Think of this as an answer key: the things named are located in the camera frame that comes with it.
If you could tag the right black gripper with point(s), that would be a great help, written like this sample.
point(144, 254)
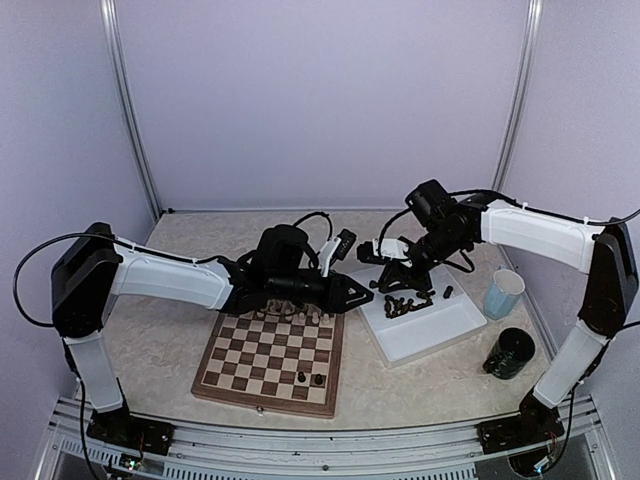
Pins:
point(411, 279)

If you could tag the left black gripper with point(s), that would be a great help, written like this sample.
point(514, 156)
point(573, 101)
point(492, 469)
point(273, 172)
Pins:
point(337, 294)

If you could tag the white plastic tray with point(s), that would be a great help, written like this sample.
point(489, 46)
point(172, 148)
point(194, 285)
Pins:
point(405, 329)

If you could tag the wooden chess board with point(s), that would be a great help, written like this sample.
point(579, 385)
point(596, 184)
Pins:
point(252, 360)

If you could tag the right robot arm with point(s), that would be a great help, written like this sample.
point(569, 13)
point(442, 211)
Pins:
point(596, 273)

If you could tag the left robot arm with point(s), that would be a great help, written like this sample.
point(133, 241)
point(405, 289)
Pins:
point(100, 267)

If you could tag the light blue mug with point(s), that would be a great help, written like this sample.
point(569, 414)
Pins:
point(504, 292)

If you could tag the dark green mug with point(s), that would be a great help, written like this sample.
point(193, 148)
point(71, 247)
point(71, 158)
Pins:
point(511, 352)

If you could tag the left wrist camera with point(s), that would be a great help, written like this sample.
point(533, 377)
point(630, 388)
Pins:
point(335, 249)

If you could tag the front aluminium rail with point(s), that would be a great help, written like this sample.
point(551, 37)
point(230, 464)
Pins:
point(208, 451)

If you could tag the right aluminium frame post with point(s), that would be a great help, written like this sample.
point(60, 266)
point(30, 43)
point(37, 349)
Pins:
point(525, 68)

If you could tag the aluminium frame post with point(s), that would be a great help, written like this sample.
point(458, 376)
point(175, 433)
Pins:
point(525, 68)
point(108, 10)

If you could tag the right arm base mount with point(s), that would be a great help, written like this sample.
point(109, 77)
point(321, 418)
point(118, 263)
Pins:
point(512, 432)

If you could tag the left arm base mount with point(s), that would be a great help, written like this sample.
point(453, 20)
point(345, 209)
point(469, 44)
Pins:
point(142, 435)

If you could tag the left aluminium frame post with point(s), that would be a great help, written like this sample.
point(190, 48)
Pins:
point(108, 10)

